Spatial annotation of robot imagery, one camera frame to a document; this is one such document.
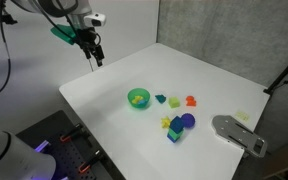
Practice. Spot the teal rubber toy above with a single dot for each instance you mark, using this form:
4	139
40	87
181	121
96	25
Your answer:
160	99

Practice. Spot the blue block rotated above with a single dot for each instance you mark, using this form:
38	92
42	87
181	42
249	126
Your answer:
176	123

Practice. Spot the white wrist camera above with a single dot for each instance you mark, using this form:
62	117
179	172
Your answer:
95	20

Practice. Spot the blue elephant toy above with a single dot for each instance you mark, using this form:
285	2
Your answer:
142	101

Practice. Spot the yellow spiky star toy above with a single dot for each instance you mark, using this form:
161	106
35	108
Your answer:
165	122

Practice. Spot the black perforated board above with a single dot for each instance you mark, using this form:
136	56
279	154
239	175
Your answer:
64	156

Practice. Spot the brown wooden furniture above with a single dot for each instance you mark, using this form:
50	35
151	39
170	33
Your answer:
280	160

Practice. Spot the black tripod pole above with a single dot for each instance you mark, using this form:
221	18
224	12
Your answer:
284	75

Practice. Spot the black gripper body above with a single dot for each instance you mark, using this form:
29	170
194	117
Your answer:
89	37

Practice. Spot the lime green cube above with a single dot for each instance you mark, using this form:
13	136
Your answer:
174	102

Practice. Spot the green translucent bowl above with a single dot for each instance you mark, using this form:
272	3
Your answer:
133	95

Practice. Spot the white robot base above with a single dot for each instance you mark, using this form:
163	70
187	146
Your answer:
14	156

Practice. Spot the grey metal plate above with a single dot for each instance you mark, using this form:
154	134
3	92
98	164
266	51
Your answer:
237	135

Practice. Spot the orange rubber toy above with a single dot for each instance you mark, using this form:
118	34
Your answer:
190	101

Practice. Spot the pale yellow note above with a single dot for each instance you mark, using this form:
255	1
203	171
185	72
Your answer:
242	116

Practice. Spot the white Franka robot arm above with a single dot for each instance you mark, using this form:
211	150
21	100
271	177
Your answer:
74	8

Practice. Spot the purple spiky ball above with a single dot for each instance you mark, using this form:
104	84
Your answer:
188	120

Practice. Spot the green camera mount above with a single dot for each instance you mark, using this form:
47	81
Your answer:
64	33

